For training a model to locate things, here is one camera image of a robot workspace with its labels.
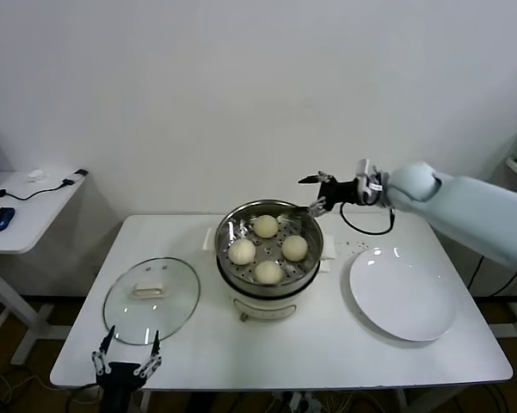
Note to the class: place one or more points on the white round plate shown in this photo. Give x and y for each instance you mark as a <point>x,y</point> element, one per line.
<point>395,292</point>

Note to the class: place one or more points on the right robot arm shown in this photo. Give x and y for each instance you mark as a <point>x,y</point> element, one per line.
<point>456,206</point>

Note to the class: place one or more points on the blue computer mouse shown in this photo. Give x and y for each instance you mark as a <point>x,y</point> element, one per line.
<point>1,219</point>

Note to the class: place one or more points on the perforated steel steamer basket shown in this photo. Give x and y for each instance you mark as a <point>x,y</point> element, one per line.
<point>292,271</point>

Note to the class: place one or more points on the cream electric cooking pot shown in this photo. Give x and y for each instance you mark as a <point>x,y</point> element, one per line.
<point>266,307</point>

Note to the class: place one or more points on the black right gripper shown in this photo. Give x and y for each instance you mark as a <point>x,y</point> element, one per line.
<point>344,191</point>

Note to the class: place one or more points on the white side desk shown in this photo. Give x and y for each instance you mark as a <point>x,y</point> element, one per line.
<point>34,215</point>

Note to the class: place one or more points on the white power strip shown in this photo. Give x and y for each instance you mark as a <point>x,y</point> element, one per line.
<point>303,404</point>

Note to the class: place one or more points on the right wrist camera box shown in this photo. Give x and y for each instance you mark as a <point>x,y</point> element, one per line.
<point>365,172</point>

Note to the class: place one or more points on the white steamed baozi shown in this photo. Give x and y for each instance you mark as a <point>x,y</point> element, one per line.
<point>268,273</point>
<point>241,252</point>
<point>294,248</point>
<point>265,226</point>

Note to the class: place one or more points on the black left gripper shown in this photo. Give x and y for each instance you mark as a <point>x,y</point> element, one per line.
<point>118,383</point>

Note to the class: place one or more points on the small white object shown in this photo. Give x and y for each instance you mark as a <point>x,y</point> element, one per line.
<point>36,175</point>

